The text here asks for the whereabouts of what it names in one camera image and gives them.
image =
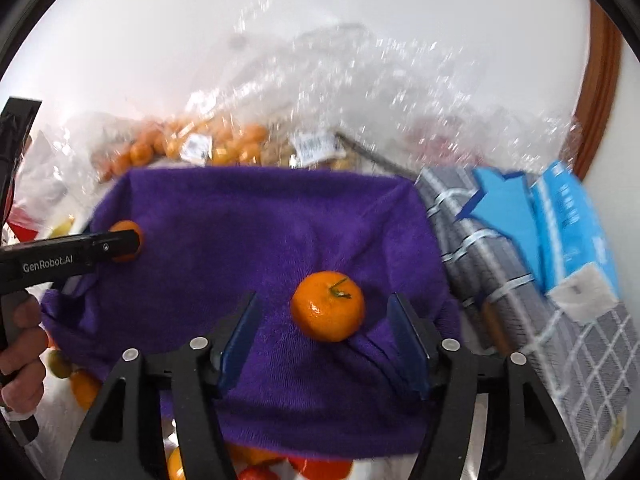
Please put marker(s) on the brown stick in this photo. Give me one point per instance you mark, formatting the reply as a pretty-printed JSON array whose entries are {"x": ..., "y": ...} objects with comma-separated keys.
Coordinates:
[{"x": 496, "y": 330}]

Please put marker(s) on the purple towel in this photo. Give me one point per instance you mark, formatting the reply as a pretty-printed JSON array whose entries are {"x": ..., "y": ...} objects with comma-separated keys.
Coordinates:
[{"x": 280, "y": 220}]

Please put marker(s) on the blue paper piece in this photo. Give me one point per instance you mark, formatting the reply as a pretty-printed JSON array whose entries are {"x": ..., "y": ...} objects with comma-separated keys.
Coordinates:
[{"x": 510, "y": 210}]

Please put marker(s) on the small mandarin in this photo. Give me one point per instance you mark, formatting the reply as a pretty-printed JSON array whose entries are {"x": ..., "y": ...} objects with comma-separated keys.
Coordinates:
[{"x": 125, "y": 226}]

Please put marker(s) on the red packet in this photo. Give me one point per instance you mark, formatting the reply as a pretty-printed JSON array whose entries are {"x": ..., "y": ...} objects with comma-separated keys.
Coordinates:
[{"x": 22, "y": 222}]

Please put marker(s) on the clear bag of mandarins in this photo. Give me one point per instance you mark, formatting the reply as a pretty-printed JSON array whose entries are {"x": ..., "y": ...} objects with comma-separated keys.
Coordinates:
[{"x": 150, "y": 147}]

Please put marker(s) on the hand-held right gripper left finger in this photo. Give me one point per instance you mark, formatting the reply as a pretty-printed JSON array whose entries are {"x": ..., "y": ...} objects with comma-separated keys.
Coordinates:
[{"x": 239, "y": 340}]

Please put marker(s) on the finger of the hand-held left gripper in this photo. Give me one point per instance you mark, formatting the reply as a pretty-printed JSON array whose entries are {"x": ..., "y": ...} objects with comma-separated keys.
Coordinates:
[{"x": 116, "y": 246}]

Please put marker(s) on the red fruit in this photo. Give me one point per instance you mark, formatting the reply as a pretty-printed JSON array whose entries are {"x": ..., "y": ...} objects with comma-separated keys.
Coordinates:
[{"x": 257, "y": 474}]

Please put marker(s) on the blue tissue pack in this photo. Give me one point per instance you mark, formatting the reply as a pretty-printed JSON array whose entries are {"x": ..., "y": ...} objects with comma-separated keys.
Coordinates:
[{"x": 570, "y": 230}]

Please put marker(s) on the yellow-green fruit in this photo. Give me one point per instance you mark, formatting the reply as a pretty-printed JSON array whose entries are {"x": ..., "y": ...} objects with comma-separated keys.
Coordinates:
[{"x": 59, "y": 364}]

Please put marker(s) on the red-orange fruit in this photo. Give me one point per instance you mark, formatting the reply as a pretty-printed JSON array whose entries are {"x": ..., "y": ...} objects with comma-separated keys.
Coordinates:
[{"x": 322, "y": 469}]

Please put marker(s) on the wooden door frame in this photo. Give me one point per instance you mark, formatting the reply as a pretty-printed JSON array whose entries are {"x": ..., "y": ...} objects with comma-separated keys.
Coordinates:
[{"x": 600, "y": 75}]

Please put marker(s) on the mandarin with green stem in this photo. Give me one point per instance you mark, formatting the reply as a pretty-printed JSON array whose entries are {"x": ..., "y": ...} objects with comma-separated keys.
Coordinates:
[{"x": 327, "y": 307}]

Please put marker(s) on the grey checked cloth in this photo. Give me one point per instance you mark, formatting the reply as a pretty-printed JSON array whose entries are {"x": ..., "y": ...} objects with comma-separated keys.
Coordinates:
[{"x": 560, "y": 360}]

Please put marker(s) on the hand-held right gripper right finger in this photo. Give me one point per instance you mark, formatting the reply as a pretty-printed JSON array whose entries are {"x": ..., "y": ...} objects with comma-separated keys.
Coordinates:
[{"x": 407, "y": 345}]

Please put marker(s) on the person's left hand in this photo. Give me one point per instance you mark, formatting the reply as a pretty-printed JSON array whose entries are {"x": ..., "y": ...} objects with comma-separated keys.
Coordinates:
[{"x": 22, "y": 365}]

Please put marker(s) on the large clear plastic bag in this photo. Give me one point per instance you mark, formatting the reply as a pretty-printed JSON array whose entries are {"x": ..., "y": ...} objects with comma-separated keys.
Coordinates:
[{"x": 390, "y": 90}]

